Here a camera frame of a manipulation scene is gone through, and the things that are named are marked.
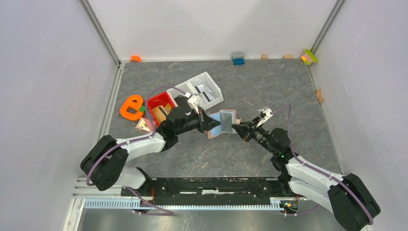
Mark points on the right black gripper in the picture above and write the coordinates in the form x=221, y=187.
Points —
x=246, y=133

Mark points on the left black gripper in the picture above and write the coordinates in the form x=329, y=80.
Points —
x=205, y=122

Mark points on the tan leather card holder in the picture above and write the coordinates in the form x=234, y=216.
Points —
x=217, y=131

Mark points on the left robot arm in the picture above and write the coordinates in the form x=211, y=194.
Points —
x=104, y=165

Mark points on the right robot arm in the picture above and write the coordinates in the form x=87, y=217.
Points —
x=346, y=197

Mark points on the pink square card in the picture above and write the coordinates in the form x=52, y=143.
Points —
x=144, y=124

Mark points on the white far plastic bin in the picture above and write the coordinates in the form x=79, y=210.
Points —
x=206, y=78

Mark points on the tan item in red bin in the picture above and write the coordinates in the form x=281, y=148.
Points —
x=160, y=112

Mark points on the red plastic bin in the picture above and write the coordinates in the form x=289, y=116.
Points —
x=159, y=99

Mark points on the blue grey toy block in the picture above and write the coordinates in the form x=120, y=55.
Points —
x=238, y=58

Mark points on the orange tape dispenser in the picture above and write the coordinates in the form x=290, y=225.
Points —
x=130, y=108

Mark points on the curved wooden piece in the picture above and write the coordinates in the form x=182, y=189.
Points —
x=319, y=96

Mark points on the green pink toy block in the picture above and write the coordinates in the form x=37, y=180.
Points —
x=308, y=57

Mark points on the orange round cap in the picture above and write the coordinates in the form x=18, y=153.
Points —
x=135, y=59

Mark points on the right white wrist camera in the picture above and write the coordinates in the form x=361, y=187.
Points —
x=265, y=114

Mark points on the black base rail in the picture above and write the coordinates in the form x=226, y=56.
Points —
x=215, y=191

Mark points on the light blue cable comb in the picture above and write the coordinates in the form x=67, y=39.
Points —
x=138, y=205

